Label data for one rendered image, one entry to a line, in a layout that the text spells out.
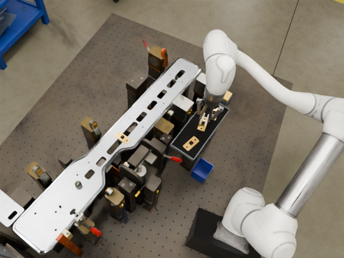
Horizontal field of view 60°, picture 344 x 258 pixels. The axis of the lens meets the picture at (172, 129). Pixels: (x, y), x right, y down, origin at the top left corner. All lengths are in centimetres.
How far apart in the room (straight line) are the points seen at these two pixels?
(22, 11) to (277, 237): 329
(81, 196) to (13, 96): 188
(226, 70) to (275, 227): 67
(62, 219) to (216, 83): 94
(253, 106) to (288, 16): 228
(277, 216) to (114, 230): 90
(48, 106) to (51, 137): 25
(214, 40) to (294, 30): 297
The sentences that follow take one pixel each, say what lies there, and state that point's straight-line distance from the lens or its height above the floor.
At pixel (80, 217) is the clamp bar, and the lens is 130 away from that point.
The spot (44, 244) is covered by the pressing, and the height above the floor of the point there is 100.
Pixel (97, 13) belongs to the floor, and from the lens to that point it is 389.
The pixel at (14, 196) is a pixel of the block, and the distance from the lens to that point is 166.
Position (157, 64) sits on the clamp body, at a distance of 197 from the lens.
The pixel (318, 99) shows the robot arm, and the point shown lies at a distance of 149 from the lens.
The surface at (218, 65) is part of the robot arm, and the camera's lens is 114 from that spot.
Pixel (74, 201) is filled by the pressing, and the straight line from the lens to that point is 155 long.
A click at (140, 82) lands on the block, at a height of 103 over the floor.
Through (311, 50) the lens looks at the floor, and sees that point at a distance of 405.
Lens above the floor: 246
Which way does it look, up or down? 60 degrees down
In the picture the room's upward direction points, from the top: 11 degrees clockwise
